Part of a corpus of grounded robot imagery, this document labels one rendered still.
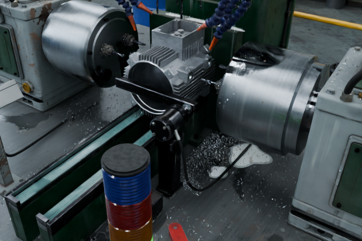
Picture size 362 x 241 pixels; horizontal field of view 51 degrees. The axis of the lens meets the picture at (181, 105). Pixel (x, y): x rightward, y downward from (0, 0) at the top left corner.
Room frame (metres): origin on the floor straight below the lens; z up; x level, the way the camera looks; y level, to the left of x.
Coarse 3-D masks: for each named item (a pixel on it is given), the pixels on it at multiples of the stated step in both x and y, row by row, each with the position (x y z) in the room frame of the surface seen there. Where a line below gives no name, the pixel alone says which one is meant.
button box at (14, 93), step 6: (0, 84) 0.78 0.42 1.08; (6, 84) 0.79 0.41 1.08; (12, 84) 0.80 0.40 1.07; (0, 90) 0.77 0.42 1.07; (6, 90) 0.78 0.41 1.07; (12, 90) 0.79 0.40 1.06; (18, 90) 0.80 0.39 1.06; (0, 96) 0.76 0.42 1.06; (6, 96) 0.77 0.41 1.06; (12, 96) 0.78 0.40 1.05; (18, 96) 0.79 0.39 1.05; (0, 102) 0.75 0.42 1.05; (6, 102) 0.76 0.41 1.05; (12, 102) 0.77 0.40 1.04; (0, 108) 0.74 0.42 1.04
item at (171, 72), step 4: (204, 48) 1.01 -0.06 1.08; (208, 48) 1.02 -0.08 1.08; (204, 52) 1.01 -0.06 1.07; (208, 52) 1.00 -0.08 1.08; (132, 56) 0.93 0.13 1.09; (136, 56) 0.94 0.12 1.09; (128, 60) 0.93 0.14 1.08; (132, 60) 0.92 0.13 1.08; (136, 60) 0.93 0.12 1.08; (132, 64) 0.92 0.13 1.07; (168, 68) 0.86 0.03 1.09; (172, 68) 0.87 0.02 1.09; (164, 72) 0.87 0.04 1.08; (168, 72) 0.86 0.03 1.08; (172, 72) 0.86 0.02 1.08; (176, 72) 0.87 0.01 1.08; (168, 76) 0.86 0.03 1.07; (172, 76) 0.85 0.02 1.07; (132, 100) 0.93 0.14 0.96
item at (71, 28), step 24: (72, 0) 1.18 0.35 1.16; (48, 24) 1.09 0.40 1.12; (72, 24) 1.06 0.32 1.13; (96, 24) 1.04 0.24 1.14; (120, 24) 1.11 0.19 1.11; (48, 48) 1.07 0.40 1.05; (72, 48) 1.01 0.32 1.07; (96, 48) 1.02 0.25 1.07; (120, 48) 1.11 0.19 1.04; (72, 72) 1.03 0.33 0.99; (96, 72) 1.01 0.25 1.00; (120, 72) 1.10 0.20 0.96
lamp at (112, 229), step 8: (112, 232) 0.34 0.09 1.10; (120, 232) 0.33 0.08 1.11; (128, 232) 0.33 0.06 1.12; (136, 232) 0.33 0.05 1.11; (144, 232) 0.34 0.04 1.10; (112, 240) 0.34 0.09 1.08; (120, 240) 0.33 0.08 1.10; (128, 240) 0.33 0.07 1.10; (136, 240) 0.33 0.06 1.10; (144, 240) 0.34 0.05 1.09
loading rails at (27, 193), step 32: (128, 128) 0.86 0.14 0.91; (192, 128) 0.95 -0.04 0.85; (64, 160) 0.70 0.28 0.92; (96, 160) 0.75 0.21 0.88; (32, 192) 0.60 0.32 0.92; (64, 192) 0.65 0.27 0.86; (96, 192) 0.61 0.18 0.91; (32, 224) 0.57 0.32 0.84; (64, 224) 0.53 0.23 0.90; (96, 224) 0.60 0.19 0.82
